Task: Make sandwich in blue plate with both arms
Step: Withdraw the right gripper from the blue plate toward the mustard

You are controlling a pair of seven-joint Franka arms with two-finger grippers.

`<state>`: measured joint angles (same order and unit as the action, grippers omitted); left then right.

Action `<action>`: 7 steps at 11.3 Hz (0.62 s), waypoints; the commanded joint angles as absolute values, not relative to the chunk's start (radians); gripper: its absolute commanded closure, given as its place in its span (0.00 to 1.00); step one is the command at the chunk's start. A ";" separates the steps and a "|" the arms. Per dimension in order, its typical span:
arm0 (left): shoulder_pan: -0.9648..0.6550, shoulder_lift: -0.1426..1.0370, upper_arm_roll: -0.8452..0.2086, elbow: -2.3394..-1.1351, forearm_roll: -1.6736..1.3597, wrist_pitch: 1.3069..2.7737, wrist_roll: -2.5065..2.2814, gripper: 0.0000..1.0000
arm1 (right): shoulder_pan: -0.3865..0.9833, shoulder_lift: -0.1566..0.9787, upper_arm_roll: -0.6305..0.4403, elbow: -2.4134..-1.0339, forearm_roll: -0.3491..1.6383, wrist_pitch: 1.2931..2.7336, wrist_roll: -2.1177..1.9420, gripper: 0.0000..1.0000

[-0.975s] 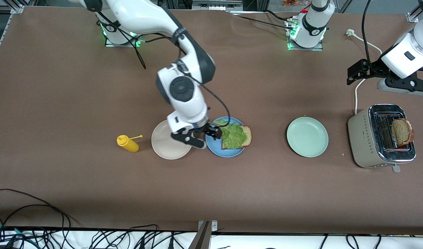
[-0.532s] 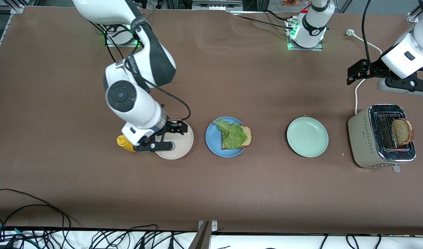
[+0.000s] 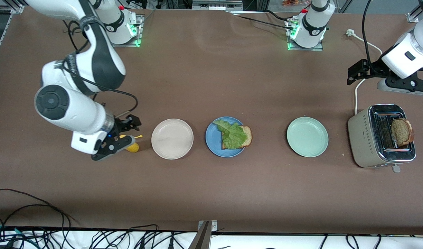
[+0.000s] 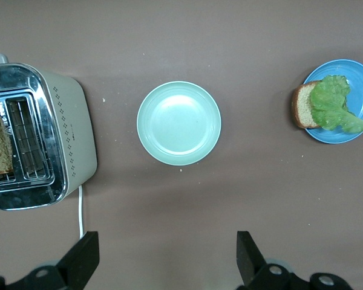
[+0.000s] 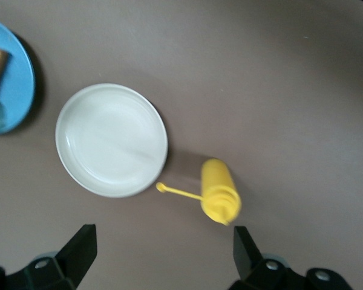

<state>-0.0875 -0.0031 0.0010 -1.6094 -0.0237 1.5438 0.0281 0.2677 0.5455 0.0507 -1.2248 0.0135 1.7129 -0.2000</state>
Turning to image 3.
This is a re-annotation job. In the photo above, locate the green lettuce leaf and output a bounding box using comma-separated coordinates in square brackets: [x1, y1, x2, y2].
[213, 119, 248, 150]

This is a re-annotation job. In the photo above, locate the black cable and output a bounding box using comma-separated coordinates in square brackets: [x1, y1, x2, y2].
[237, 10, 295, 31]
[0, 188, 72, 242]
[61, 19, 91, 52]
[61, 62, 139, 118]
[362, 0, 385, 70]

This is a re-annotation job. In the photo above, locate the beige chrome two-slot toaster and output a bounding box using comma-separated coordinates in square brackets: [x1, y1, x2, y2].
[348, 104, 416, 173]

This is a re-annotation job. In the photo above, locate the yellow squeeze bottle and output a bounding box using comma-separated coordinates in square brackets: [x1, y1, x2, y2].
[120, 134, 143, 153]

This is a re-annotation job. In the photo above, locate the teal cable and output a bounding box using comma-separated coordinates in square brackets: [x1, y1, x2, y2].
[0, 225, 37, 244]

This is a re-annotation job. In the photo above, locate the brown bread slice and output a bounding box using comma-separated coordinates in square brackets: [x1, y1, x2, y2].
[391, 118, 415, 147]
[221, 125, 253, 150]

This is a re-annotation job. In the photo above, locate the aluminium frame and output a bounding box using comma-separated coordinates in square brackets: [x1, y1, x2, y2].
[192, 0, 244, 11]

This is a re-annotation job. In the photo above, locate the aluminium extrusion camera post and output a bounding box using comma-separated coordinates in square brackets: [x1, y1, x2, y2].
[188, 220, 218, 249]

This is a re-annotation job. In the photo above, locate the white toaster power cable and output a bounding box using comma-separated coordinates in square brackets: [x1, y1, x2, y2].
[346, 29, 383, 116]

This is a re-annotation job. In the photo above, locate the beige plate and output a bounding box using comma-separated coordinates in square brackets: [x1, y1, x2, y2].
[151, 118, 194, 160]

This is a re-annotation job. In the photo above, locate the light green plate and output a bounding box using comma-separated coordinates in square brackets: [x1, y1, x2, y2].
[286, 117, 329, 158]

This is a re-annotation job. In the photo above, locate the blue plate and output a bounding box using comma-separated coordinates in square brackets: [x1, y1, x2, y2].
[205, 117, 247, 158]

